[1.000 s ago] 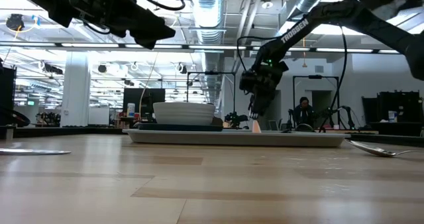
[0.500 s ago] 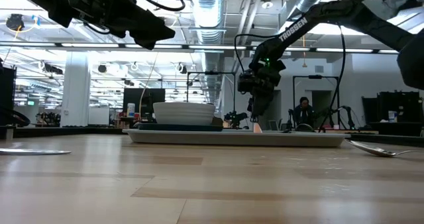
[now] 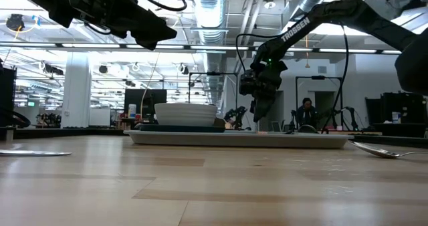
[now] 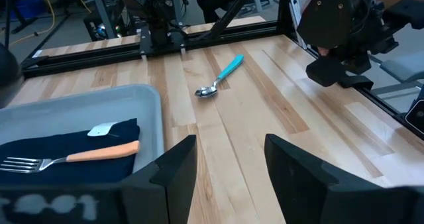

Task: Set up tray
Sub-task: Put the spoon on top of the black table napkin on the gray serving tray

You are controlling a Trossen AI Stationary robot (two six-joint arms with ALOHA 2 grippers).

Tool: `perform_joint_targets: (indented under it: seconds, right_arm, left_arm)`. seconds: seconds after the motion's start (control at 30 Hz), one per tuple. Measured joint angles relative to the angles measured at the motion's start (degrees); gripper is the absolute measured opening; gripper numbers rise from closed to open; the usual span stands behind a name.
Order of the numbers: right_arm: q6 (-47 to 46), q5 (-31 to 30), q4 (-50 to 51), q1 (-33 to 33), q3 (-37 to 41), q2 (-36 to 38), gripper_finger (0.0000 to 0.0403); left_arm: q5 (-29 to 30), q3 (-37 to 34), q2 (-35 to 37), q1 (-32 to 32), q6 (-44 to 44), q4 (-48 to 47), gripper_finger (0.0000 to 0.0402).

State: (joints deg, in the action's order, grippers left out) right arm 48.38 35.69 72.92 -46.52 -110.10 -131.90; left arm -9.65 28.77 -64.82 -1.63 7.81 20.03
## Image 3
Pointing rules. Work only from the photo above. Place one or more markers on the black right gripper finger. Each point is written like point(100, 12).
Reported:
point(262, 107)

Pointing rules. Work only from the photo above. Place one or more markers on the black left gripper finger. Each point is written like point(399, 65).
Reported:
point(150, 27)
point(150, 44)

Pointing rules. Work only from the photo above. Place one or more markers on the white bowl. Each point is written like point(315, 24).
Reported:
point(185, 114)

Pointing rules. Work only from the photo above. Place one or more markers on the dark teal plate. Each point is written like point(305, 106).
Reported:
point(180, 129)

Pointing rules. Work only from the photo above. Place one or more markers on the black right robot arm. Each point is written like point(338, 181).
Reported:
point(368, 22)

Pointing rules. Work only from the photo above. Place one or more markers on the background black robot arm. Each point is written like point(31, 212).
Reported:
point(239, 115)
point(355, 119)

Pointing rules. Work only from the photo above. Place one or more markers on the grey plastic tray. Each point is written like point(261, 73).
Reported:
point(301, 140)

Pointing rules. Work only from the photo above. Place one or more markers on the person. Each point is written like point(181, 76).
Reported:
point(307, 114)
point(220, 122)

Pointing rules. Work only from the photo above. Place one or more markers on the long ceiling light strip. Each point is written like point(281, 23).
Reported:
point(391, 52)
point(347, 51)
point(301, 49)

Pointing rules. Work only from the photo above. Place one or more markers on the black monitor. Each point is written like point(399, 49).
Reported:
point(137, 100)

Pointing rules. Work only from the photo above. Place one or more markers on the white canister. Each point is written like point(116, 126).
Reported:
point(132, 111)

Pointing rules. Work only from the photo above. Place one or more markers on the white ceiling sensor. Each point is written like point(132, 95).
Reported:
point(269, 4)

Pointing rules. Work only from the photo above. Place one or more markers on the whiteboard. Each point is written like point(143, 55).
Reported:
point(99, 117)

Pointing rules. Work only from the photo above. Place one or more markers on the white pillar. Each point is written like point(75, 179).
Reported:
point(76, 95)

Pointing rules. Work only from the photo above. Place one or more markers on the black cabinet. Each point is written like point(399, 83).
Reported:
point(408, 105)
point(7, 95)

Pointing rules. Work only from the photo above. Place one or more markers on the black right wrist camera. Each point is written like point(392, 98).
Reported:
point(249, 84)

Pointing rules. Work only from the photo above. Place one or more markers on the wall air vent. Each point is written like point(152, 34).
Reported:
point(322, 69)

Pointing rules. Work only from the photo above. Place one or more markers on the black metal table frame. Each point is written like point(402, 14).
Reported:
point(67, 133)

